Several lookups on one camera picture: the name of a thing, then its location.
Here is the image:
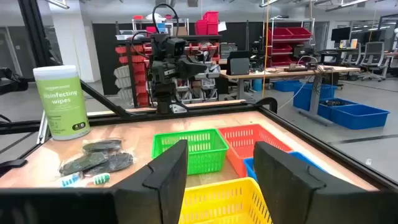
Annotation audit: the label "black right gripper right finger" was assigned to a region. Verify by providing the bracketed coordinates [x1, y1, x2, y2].
[254, 141, 358, 224]

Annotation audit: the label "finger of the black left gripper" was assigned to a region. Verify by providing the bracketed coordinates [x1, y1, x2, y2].
[179, 58, 208, 80]

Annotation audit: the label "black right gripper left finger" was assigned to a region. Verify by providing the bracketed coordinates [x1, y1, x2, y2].
[112, 139, 189, 224]

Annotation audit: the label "black round pad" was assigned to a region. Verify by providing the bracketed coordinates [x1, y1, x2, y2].
[82, 139, 123, 153]
[83, 152, 134, 177]
[58, 151, 109, 177]

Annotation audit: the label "green-bristled toothbrush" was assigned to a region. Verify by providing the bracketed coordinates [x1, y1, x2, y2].
[92, 172, 111, 186]

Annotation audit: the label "blue toothbrush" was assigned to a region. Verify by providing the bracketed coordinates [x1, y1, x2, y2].
[60, 172, 83, 189]

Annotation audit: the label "stacked red storage bins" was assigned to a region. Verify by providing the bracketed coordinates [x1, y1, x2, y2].
[195, 11, 220, 36]

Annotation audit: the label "blue plastic basket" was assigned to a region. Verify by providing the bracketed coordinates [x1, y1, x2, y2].
[243, 151, 327, 183]

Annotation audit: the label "black box on desk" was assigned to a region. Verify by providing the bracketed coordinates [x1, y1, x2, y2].
[226, 50, 251, 77]

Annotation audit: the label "green plastic basket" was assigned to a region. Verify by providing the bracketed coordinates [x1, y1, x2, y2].
[151, 128, 230, 175]

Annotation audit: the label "yellow plastic basket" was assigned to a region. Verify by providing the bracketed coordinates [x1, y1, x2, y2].
[178, 177, 273, 224]

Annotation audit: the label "orange plastic basket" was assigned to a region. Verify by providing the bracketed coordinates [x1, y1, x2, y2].
[218, 123, 293, 178]

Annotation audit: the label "wooden desk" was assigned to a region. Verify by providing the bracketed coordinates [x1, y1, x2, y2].
[219, 64, 361, 127]

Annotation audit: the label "blue plastic tub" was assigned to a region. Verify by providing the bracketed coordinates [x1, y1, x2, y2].
[317, 98, 358, 121]
[329, 104, 391, 131]
[292, 83, 339, 112]
[272, 80, 307, 93]

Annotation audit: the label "green disinfecting wipes canister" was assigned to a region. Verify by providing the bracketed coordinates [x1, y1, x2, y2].
[33, 65, 91, 141]

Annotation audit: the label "black computer monitor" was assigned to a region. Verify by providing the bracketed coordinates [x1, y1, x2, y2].
[330, 26, 353, 44]

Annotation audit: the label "grey office chair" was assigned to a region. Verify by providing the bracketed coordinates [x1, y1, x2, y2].
[357, 41, 390, 83]

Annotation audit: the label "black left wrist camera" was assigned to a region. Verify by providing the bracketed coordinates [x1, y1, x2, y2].
[164, 37, 188, 58]

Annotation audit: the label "black metal table frame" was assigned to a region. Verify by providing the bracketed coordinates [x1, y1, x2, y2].
[0, 0, 398, 192]

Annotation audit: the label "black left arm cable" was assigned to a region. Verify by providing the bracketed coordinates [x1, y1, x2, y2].
[129, 2, 181, 63]

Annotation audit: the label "yellow hanging cable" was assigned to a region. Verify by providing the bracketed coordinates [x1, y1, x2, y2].
[261, 0, 272, 99]

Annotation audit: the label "wire shelf with red bins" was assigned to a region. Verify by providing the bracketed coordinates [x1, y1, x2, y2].
[263, 17, 315, 68]

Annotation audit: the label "black table edge bracket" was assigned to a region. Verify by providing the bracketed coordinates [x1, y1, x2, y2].
[0, 159, 28, 177]

